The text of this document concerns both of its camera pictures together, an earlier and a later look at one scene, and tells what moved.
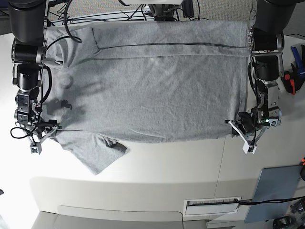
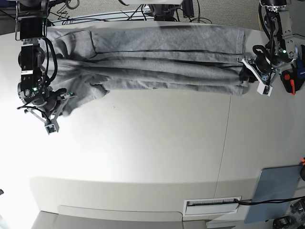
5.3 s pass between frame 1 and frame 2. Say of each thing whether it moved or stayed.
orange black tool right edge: stayed
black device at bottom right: stayed
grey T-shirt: moved
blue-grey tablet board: stayed
